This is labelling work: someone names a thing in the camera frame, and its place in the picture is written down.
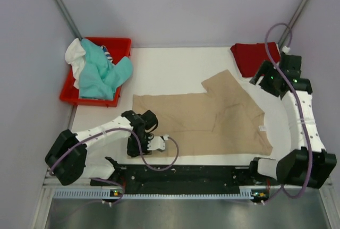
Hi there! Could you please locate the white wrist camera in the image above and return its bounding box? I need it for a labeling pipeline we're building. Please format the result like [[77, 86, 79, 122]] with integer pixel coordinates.
[[281, 46, 291, 54], [147, 134, 169, 152]]

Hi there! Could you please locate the folded red t-shirt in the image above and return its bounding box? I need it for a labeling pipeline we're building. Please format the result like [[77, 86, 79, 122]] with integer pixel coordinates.
[[229, 41, 282, 78]]

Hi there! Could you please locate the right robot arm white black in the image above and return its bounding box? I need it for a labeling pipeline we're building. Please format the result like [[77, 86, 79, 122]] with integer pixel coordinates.
[[248, 53, 337, 189]]

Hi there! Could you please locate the aluminium corner post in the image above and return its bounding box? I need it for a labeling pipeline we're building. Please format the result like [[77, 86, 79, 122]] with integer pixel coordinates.
[[54, 0, 82, 39], [278, 0, 311, 48]]

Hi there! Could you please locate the aluminium front rail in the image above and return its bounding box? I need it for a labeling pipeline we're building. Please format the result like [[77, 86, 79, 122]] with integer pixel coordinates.
[[42, 166, 333, 187]]

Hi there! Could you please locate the right aluminium corner post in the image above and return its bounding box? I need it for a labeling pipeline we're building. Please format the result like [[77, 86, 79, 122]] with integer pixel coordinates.
[[278, 0, 311, 48]]

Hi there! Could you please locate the light blue cable duct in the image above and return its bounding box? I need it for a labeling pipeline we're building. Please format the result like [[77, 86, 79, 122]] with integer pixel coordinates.
[[53, 187, 269, 200]]

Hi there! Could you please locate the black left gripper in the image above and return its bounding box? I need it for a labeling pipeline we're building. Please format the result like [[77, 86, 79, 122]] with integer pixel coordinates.
[[126, 133, 152, 157]]

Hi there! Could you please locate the white t-shirt in bin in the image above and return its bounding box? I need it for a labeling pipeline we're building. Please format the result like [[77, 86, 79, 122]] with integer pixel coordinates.
[[65, 38, 86, 89]]

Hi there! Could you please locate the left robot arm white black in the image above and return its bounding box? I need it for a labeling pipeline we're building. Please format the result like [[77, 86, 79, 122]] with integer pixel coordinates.
[[45, 110, 166, 185]]

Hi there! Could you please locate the left aluminium corner post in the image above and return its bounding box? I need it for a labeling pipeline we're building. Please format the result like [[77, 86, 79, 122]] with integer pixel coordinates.
[[54, 0, 82, 39]]

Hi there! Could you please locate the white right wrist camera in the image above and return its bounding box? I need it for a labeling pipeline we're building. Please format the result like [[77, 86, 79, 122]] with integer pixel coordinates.
[[281, 46, 291, 54]]

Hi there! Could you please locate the beige t-shirt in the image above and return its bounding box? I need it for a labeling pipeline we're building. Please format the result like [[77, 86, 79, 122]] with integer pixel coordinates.
[[132, 70, 273, 157]]

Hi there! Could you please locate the red plastic bin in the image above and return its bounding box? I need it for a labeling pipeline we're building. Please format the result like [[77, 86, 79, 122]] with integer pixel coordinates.
[[59, 37, 132, 107]]

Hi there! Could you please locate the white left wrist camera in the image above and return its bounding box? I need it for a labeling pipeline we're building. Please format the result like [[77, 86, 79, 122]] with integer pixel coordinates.
[[147, 134, 169, 152]]

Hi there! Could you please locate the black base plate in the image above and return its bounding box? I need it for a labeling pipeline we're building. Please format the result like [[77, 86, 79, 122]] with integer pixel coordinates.
[[90, 163, 269, 194]]

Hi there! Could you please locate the red white blue striped shirt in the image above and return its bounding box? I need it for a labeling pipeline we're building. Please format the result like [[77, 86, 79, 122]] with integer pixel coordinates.
[[101, 45, 113, 68]]

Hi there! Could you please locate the teal t-shirt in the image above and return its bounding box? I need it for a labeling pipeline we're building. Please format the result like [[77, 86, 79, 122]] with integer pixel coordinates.
[[79, 38, 133, 100]]

